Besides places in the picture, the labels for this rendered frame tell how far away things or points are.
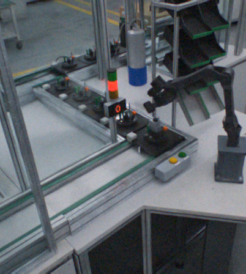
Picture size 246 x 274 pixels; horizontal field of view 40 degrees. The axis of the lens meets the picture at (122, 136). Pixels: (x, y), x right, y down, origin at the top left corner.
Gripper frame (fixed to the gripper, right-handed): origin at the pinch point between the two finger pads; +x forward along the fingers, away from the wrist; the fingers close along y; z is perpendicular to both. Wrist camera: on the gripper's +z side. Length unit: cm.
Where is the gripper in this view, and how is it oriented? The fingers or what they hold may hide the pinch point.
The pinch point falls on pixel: (154, 106)
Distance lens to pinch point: 187.0
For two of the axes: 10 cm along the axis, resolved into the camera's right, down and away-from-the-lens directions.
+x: -3.9, 3.6, 8.5
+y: -7.6, 4.1, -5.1
